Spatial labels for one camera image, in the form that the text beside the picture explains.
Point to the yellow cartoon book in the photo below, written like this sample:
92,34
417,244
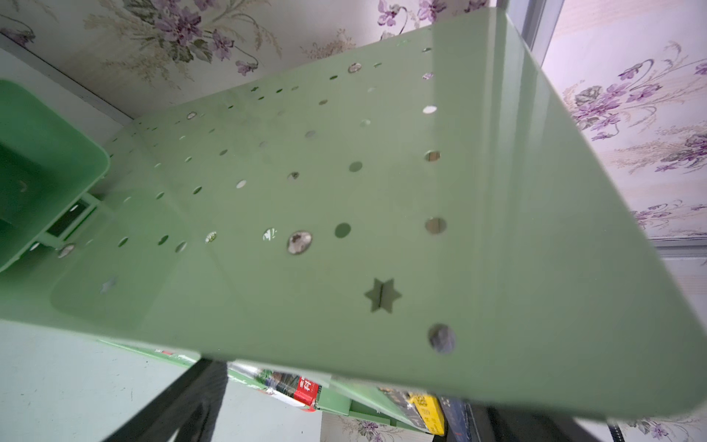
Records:
430,411

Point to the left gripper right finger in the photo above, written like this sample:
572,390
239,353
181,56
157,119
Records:
493,424

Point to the black book gold title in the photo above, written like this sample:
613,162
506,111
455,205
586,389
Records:
402,401

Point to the green red plant book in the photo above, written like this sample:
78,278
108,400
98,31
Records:
288,388

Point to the dark blue hardcover book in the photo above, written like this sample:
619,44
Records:
457,419

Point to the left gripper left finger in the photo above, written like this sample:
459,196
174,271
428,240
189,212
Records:
187,410

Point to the green wooden bookshelf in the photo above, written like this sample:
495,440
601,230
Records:
420,213

